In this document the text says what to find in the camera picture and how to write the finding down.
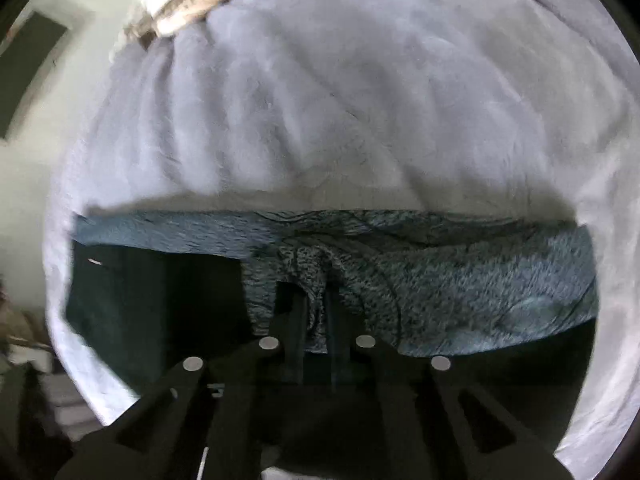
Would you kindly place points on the striped white cloth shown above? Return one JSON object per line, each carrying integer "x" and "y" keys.
{"x": 200, "y": 5}

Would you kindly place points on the dark wall panel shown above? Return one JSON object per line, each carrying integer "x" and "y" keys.
{"x": 27, "y": 70}

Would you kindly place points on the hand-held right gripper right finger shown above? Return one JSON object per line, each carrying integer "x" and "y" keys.
{"x": 340, "y": 350}

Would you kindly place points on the lavender quilted bedspread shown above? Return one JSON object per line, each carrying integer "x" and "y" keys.
{"x": 350, "y": 85}

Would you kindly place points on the black and blue patterned pants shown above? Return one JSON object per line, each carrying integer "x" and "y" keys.
{"x": 475, "y": 285}

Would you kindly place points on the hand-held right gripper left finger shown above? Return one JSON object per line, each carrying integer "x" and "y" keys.
{"x": 292, "y": 325}

